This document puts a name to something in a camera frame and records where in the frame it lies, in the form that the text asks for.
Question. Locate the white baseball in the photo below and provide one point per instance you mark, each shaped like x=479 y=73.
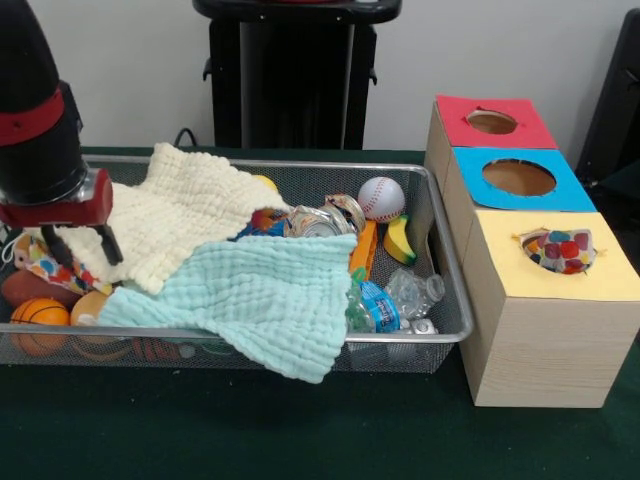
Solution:
x=382 y=199

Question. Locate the small brown football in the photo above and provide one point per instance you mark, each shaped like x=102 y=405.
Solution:
x=25 y=292

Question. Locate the orange toy carrot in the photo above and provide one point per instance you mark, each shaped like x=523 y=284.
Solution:
x=364 y=250

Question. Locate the crushed silver can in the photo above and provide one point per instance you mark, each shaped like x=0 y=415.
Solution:
x=312 y=227

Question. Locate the clear crushed bottle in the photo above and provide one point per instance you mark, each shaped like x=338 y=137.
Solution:
x=412 y=295

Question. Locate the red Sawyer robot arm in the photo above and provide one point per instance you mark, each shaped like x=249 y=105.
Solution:
x=35 y=100

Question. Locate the cream waffle cloth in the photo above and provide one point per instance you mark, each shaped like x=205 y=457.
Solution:
x=175 y=215

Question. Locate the crushed bottle with blue label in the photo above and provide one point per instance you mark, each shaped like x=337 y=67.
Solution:
x=380 y=305

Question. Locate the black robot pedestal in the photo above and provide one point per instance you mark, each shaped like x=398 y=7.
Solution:
x=290 y=100

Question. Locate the colourful dotted cloth bag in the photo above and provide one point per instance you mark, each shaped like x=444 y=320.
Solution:
x=565 y=250
x=37 y=265

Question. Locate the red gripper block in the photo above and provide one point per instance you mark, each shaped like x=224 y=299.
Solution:
x=60 y=215

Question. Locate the small orange basketball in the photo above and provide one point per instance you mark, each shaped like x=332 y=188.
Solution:
x=39 y=315

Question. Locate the dark green table cloth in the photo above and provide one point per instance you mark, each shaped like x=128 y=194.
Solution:
x=625 y=182
x=200 y=430

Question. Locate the wooden box with three holes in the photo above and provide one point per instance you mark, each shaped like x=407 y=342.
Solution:
x=540 y=350

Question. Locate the yellow foam banana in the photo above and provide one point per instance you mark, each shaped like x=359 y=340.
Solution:
x=397 y=242

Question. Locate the mint waffle cloth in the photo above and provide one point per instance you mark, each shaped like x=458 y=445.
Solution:
x=250 y=300

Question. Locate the peach foam ball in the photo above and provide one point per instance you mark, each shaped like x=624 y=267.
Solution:
x=87 y=307

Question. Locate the black upright panel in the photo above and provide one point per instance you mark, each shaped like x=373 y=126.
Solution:
x=615 y=100

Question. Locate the crushed printed can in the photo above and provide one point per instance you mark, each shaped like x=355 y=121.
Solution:
x=350 y=207

